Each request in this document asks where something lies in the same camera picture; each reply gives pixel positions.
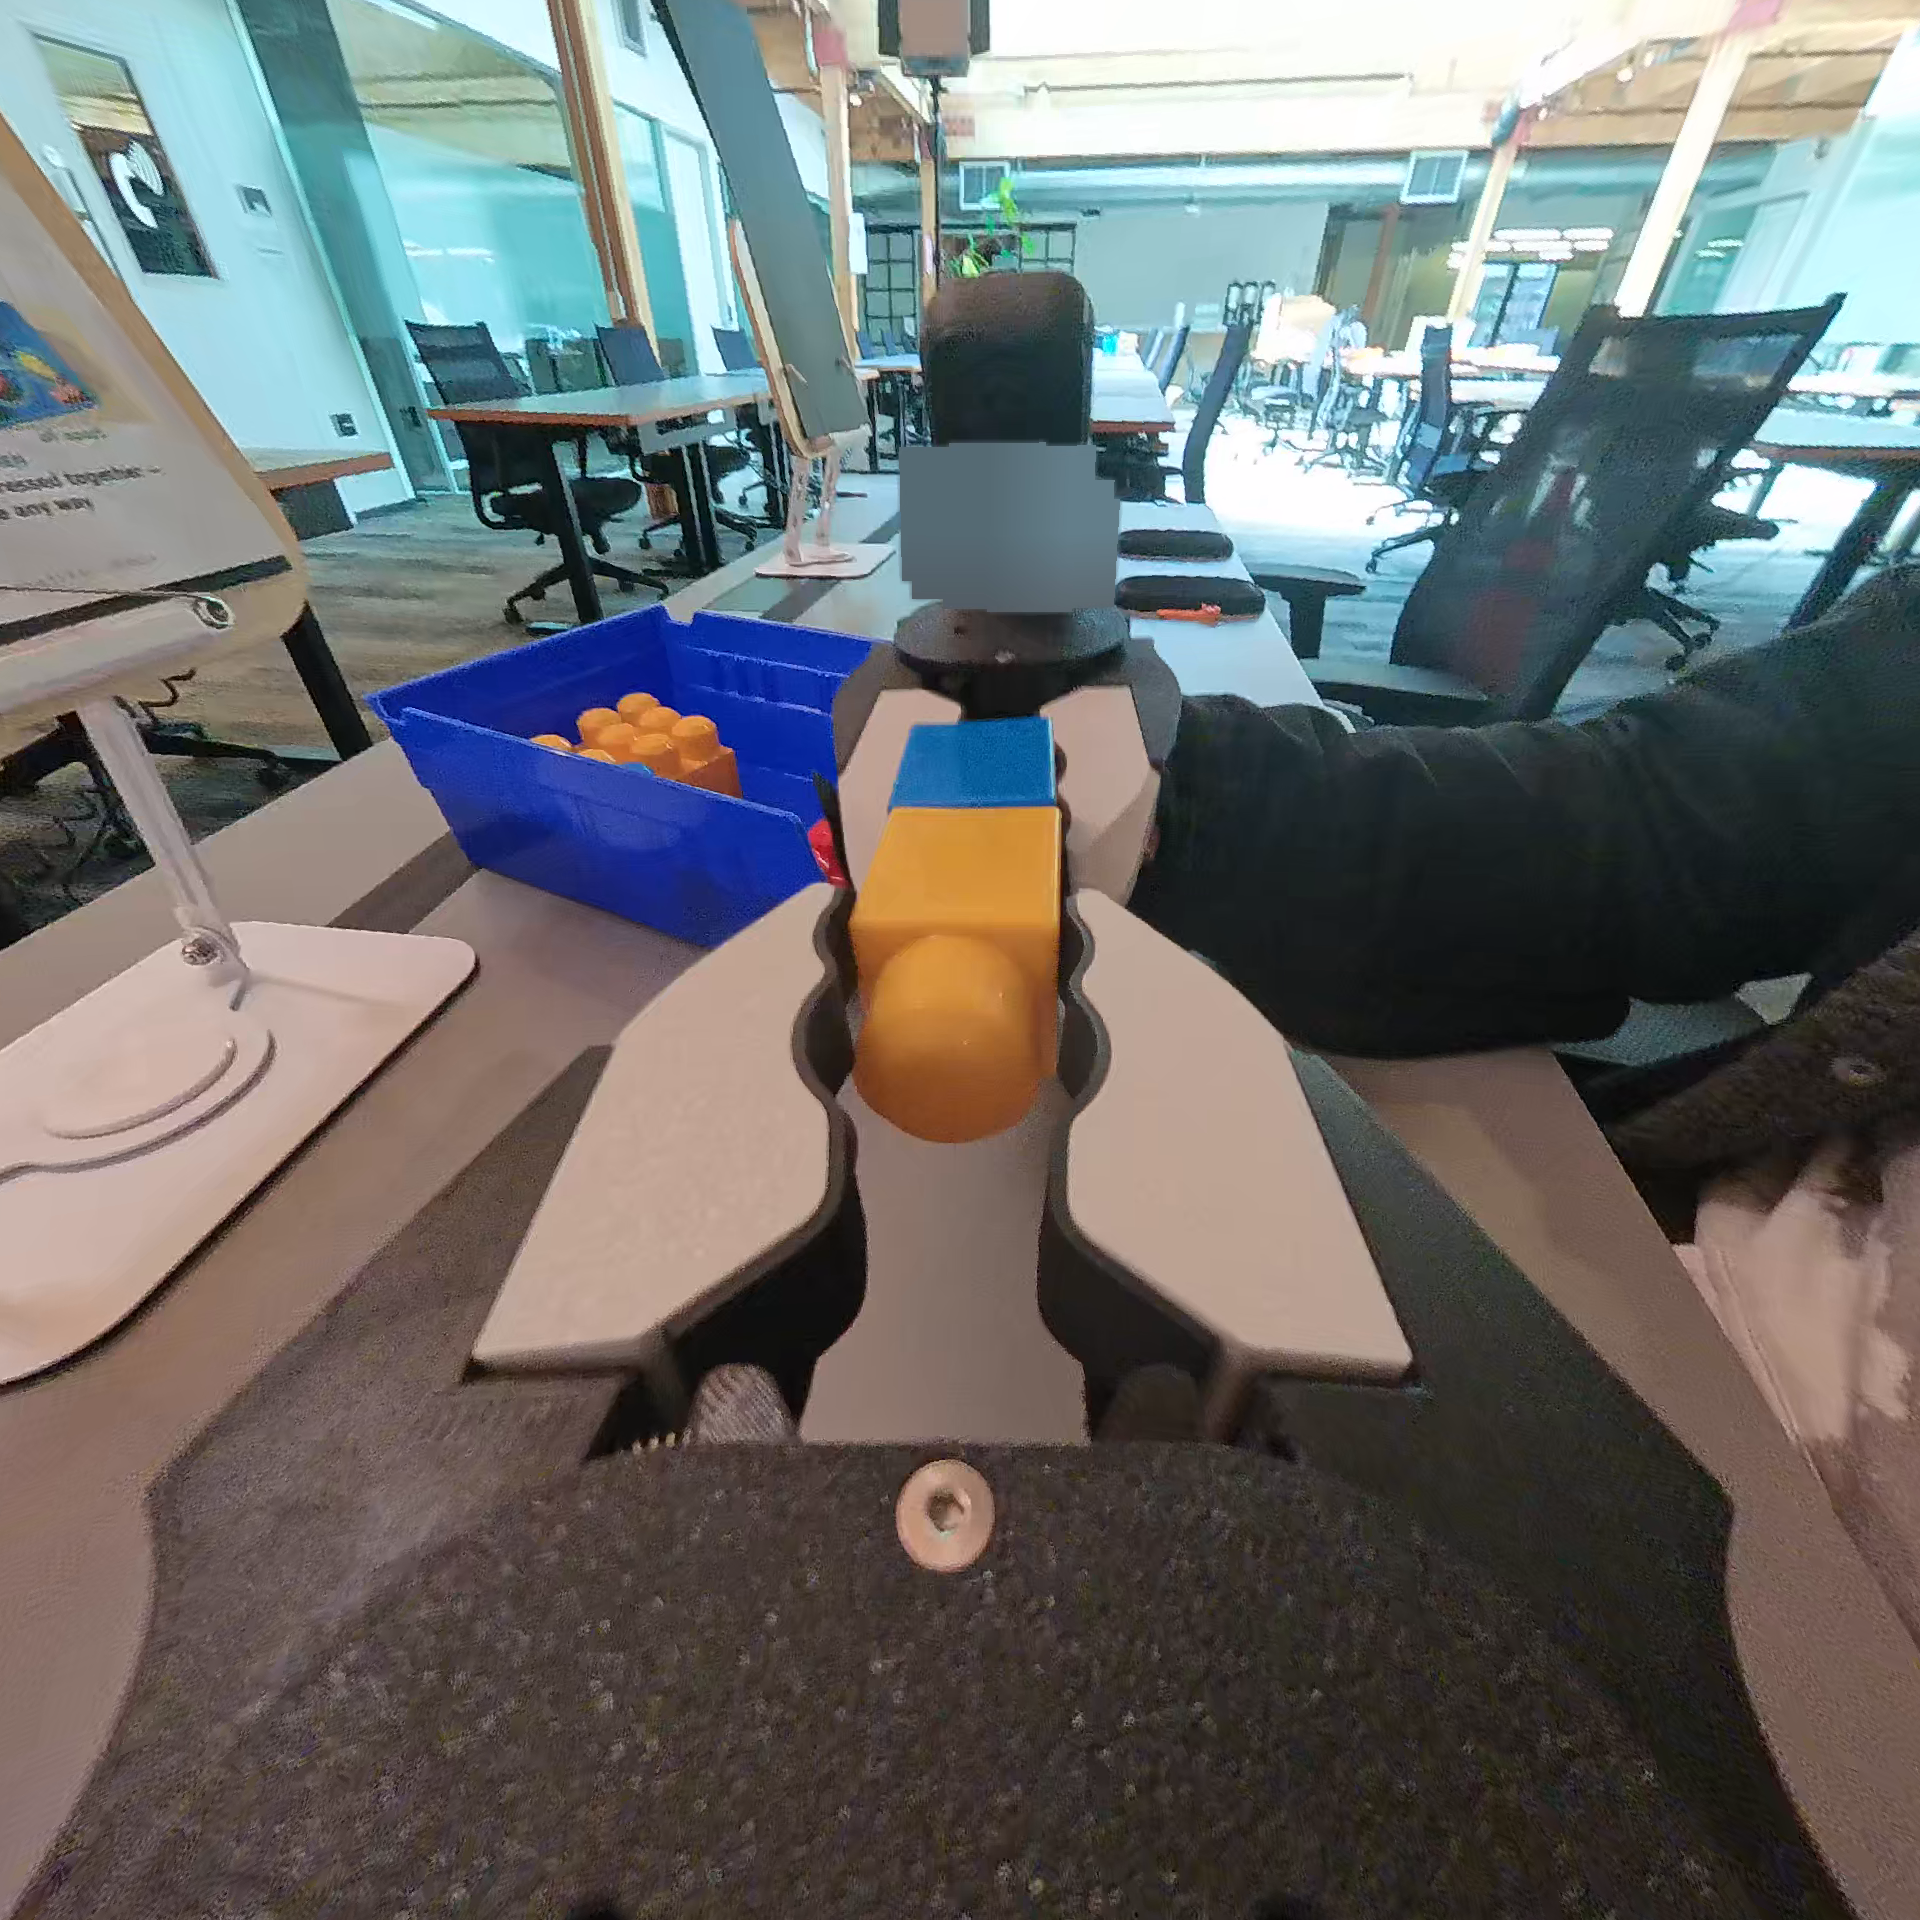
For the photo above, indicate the green potted plant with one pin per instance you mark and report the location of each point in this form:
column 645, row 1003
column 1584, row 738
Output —
column 990, row 224

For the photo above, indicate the blue two-stud mega block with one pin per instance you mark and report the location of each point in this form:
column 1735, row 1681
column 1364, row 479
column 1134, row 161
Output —
column 971, row 763

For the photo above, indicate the wooden document stand white base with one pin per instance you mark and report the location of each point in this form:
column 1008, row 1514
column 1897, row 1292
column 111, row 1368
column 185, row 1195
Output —
column 763, row 193
column 251, row 1111

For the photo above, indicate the blue plastic bin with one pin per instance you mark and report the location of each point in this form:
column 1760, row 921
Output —
column 570, row 841

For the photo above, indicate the yellow one-stud mega block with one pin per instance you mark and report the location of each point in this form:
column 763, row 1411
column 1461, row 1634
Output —
column 947, row 929

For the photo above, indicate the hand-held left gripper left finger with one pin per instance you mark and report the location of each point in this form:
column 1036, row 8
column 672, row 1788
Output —
column 672, row 1171

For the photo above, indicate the person's pale garment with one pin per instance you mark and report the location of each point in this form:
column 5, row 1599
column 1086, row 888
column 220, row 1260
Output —
column 1832, row 1351

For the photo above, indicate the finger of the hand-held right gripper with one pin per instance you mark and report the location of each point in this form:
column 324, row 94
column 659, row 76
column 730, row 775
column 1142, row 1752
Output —
column 1112, row 780
column 865, row 763

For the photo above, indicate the person's dark fleece jacket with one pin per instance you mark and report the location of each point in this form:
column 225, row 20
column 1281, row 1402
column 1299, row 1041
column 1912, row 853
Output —
column 1800, row 1095

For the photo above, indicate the wooden top office desk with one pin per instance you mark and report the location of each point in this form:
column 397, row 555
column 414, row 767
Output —
column 598, row 404

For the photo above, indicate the studio light panel on pole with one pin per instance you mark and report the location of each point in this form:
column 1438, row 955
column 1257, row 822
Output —
column 935, row 28

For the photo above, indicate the pile of yellow mega blocks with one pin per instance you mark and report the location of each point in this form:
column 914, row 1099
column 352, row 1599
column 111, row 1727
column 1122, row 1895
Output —
column 645, row 740

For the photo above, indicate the person's right forearm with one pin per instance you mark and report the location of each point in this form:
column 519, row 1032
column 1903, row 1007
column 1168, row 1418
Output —
column 1427, row 900

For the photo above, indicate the red mega block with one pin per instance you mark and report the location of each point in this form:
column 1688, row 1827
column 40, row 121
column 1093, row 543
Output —
column 827, row 856

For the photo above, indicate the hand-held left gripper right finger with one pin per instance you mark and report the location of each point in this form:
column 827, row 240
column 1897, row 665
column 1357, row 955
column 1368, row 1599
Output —
column 1211, row 1187

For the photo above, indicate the black wrist rest pad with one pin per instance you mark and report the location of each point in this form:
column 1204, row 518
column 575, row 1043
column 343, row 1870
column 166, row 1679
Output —
column 1201, row 590
column 1179, row 543

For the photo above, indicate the printed instruction sheet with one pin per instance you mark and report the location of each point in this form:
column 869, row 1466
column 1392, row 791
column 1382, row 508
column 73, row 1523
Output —
column 105, row 451

